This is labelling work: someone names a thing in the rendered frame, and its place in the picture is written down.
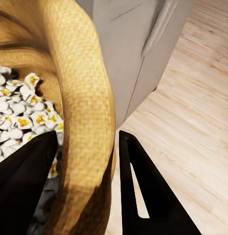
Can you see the popcorn bag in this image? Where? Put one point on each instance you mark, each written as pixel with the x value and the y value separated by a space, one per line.
pixel 57 40

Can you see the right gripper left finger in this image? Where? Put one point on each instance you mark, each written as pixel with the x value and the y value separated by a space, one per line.
pixel 22 179

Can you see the fridge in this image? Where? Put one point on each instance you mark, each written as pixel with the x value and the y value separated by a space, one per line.
pixel 137 38

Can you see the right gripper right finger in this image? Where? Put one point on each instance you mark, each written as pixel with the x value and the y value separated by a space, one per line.
pixel 167 215

